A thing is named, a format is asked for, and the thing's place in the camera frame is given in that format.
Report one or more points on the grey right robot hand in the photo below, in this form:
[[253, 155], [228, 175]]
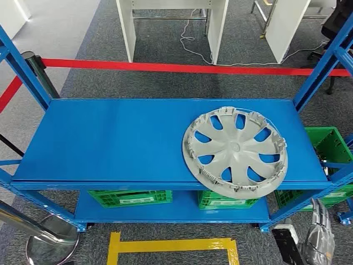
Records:
[[320, 237]]

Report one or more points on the grey plastic wheel hubcap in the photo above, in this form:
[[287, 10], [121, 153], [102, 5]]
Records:
[[234, 150]]

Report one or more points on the blue metal shelf rack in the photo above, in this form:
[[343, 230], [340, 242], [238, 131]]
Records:
[[110, 139]]

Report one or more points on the blue rack foot with caster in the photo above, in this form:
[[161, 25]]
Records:
[[346, 218]]

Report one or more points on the green plastic crate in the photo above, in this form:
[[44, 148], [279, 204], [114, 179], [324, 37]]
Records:
[[130, 199], [212, 203], [330, 146]]

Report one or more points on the black office chair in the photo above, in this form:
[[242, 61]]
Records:
[[336, 22]]

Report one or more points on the white desk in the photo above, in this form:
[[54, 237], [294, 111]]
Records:
[[283, 25], [127, 29]]

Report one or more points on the red barrier belt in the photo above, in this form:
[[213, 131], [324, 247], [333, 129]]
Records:
[[9, 93], [165, 67]]

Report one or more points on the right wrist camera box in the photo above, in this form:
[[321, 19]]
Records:
[[287, 248]]

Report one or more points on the black stanchion post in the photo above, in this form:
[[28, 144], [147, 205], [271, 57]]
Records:
[[10, 145]]

